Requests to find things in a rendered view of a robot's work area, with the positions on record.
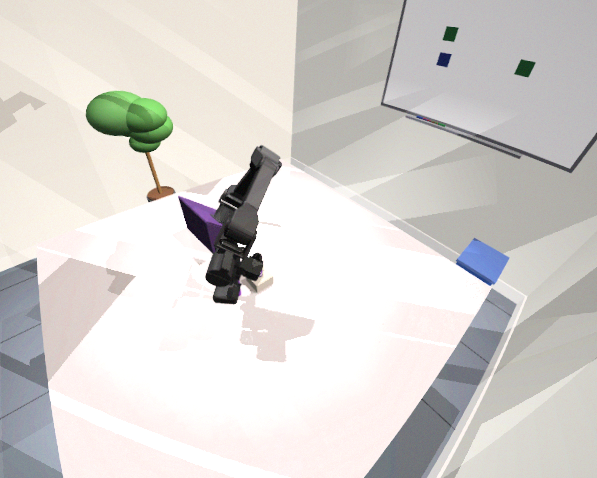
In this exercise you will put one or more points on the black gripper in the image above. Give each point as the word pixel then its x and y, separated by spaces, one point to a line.
pixel 229 294

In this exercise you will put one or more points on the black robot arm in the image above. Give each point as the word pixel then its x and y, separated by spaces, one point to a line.
pixel 240 223

